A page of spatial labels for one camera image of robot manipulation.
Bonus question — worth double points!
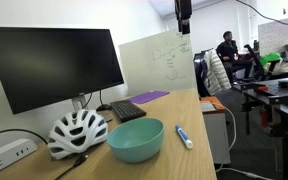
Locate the black power strip cable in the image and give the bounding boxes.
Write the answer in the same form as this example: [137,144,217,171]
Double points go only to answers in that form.
[0,128,49,145]

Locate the black cable with plug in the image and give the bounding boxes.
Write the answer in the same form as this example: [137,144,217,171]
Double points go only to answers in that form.
[53,153,89,180]

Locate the blue and white marker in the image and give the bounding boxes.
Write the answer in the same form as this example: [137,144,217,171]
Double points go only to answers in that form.
[174,124,194,150]

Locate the seated person in black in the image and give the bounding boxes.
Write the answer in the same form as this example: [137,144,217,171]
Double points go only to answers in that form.
[216,30,253,84]

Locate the green bag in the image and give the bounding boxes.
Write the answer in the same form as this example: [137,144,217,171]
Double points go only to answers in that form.
[259,52,282,67]

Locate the white bicycle helmet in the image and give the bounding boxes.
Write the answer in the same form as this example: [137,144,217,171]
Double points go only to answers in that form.
[47,108,109,161]

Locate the white puffer jacket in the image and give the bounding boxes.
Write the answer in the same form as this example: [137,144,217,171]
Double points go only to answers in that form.
[203,48,232,96]

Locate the black computer keyboard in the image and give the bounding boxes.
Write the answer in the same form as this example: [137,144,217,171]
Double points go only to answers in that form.
[109,99,147,123]

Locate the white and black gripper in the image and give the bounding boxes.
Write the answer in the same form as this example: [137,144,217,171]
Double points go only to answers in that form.
[174,0,193,36]

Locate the black overhead cable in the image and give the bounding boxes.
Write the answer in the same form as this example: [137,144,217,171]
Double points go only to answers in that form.
[235,0,288,29]

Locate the white cable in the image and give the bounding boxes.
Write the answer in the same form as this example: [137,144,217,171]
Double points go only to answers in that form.
[210,101,272,180]

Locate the cabinet with orange top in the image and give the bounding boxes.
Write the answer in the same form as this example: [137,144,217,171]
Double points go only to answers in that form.
[199,95,232,165]

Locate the orange handled clamp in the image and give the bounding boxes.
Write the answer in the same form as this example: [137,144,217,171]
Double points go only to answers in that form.
[253,85,269,93]

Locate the dark blue jacket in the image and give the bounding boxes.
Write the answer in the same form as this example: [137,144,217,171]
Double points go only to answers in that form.
[194,59,211,98]

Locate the black office chair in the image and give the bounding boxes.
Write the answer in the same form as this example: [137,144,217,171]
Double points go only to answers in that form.
[243,43,288,82]

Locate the black computer mouse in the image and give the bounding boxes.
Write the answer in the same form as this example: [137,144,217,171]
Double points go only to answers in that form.
[95,103,113,112]

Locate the white power strip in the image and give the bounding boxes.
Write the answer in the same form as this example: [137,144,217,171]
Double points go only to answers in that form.
[0,138,39,179]

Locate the black computer monitor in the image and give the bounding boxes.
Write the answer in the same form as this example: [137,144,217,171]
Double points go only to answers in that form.
[0,26,125,115]

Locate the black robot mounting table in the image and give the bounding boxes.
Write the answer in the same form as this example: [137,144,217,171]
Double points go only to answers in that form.
[240,76,288,180]

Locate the purple mat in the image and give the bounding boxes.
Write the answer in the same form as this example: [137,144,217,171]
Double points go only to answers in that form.
[127,90,170,105]

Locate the whiteboard with drawings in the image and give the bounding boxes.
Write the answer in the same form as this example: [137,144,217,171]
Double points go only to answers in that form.
[118,29,198,98]

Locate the silver monitor stand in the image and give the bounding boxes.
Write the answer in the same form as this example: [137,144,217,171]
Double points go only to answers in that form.
[71,94,114,123]

